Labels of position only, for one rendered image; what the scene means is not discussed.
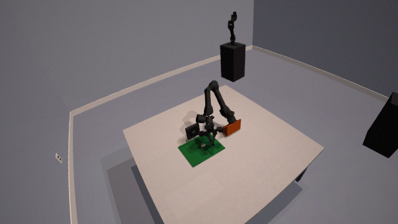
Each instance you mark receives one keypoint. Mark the green circuit board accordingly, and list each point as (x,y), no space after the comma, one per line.
(196,151)

